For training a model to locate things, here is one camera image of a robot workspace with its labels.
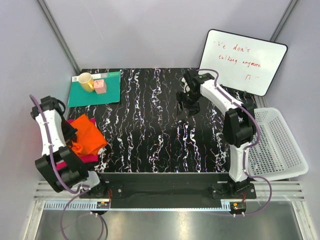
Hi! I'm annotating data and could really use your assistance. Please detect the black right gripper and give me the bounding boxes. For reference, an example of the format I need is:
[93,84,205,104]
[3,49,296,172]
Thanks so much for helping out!
[175,90,202,118]

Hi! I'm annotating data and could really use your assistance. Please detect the orange t shirt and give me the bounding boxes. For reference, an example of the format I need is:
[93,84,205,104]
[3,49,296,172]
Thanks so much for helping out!
[67,114,108,157]

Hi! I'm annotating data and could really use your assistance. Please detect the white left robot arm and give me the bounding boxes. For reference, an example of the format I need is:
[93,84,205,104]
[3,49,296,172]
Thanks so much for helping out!
[29,95,108,198]

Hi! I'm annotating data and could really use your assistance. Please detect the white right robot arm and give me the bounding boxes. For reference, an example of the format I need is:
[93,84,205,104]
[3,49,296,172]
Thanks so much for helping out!
[176,69,257,199]

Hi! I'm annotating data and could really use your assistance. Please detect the folded magenta t shirt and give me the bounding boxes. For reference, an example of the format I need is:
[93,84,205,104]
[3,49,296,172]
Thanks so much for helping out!
[56,118,99,171]

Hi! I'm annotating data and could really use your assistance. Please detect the yellow mug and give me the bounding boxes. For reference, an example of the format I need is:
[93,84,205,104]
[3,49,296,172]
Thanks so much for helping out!
[78,72,95,93]

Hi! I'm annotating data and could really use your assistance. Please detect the pink cube box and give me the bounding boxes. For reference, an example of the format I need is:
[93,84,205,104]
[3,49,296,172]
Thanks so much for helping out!
[93,79,107,95]

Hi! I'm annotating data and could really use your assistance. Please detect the white whiteboard with red writing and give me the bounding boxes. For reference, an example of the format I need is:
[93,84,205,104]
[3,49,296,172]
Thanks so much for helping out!
[199,29,288,97]

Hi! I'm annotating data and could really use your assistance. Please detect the white perforated plastic basket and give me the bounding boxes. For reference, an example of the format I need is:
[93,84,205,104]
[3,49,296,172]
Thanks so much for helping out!
[247,107,309,182]

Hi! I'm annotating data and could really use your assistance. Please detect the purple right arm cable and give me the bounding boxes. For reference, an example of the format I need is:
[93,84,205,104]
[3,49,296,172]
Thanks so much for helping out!
[197,68,274,216]

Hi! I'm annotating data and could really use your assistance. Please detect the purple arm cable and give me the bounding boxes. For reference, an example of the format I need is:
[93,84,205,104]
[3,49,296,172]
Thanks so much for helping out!
[197,68,274,216]
[29,94,109,238]

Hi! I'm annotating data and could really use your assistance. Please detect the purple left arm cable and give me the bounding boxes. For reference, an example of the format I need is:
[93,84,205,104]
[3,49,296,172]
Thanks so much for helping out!
[29,94,109,238]

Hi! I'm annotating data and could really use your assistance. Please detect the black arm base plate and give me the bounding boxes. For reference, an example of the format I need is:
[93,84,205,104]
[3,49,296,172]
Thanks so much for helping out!
[82,172,257,211]

